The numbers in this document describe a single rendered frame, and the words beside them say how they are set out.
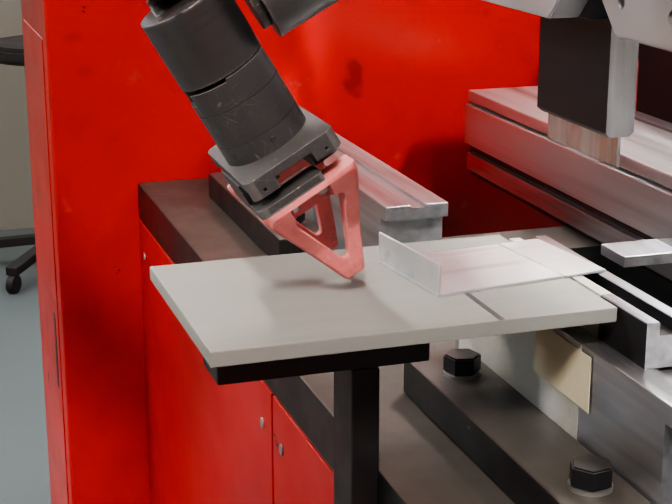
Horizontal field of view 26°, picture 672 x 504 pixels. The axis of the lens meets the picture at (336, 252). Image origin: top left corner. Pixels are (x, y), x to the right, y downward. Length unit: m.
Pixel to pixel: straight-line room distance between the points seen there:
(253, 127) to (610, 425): 0.29
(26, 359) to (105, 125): 2.04
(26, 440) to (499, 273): 2.38
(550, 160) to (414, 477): 0.66
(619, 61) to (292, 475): 0.46
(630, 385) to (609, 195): 0.58
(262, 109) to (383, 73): 0.96
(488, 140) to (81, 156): 0.48
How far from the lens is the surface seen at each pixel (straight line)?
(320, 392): 1.12
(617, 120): 0.95
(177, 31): 0.88
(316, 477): 1.14
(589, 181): 1.50
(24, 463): 3.17
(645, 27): 0.83
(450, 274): 0.98
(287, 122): 0.90
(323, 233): 0.98
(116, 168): 1.78
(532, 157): 1.61
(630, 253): 1.03
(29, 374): 3.66
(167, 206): 1.67
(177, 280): 0.98
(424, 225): 1.31
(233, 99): 0.89
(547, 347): 1.00
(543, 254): 1.03
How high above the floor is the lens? 1.29
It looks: 16 degrees down
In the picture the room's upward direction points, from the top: straight up
